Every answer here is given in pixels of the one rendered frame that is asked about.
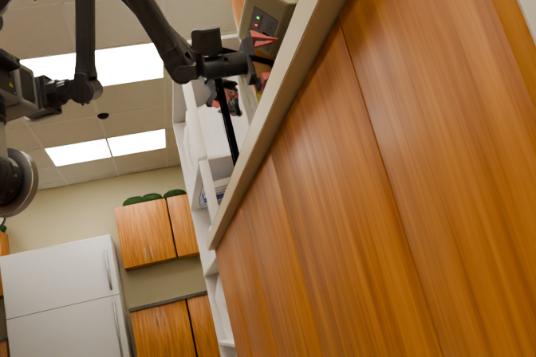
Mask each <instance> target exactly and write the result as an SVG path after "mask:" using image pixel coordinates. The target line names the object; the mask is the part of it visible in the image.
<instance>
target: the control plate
mask: <svg viewBox="0 0 536 357"><path fill-rule="evenodd" d="M257 17H259V19H257ZM268 21H270V23H268ZM255 24H257V25H258V26H256V25H255ZM266 25H268V26H269V27H266ZM277 25H278V20H277V19H275V18H273V17H271V16H270V15H269V14H267V13H265V12H264V11H262V10H260V9H259V8H258V7H256V6H254V11H253V13H252V17H251V20H250V26H249V29H248V31H249V30H253V31H256V32H258V33H261V34H262V32H264V33H266V34H268V35H269V37H274V33H275V30H276V28H277ZM266 29H268V31H266ZM262 48H263V49H264V50H266V51H267V52H268V51H269V48H270V45H265V46H262Z"/></svg>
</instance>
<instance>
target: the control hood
mask: <svg viewBox="0 0 536 357"><path fill-rule="evenodd" d="M295 4H296V2H295V0H245V2H244V7H243V10H242V16H241V21H240V24H239V28H238V35H237V36H238V38H239V39H244V38H246V34H247V31H248V29H249V26H250V20H251V17H252V13H253V11H254V6H256V7H258V8H259V9H260V10H262V11H264V12H265V13H267V14H269V15H270V16H271V17H273V18H275V19H277V20H278V25H277V28H276V30H275V33H274V37H276V38H277V39H278V42H275V43H273V44H270V48H269V51H268V52H267V51H266V50H264V49H263V48H262V47H259V48H256V49H257V50H258V51H260V52H261V53H263V54H265V55H267V56H268V57H275V56H276V55H277V52H278V49H279V46H280V44H281V42H282V38H283V36H284V33H285V31H286V27H287V25H288V23H289V20H290V17H291V14H292V13H293V10H294V7H295Z"/></svg>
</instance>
